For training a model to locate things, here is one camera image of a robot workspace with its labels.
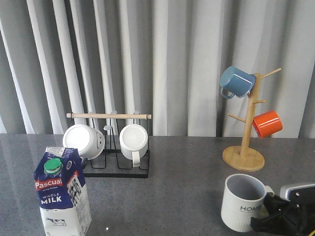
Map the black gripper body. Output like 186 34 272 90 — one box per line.
251 182 315 236

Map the white HOME mug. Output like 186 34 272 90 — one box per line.
220 174 274 233

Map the blue Pascual milk carton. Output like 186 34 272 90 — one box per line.
33 147 92 236

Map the wooden mug tree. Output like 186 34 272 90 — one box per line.
222 68 281 172

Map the orange enamel mug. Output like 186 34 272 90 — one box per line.
252 110 283 138

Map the blue enamel mug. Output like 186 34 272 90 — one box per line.
220 66 256 99

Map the white ribbed mug on rack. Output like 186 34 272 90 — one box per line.
119 124 148 167

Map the grey pleated curtain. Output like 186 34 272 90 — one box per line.
0 0 315 138

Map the black wire mug rack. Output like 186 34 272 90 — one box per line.
66 112 152 178

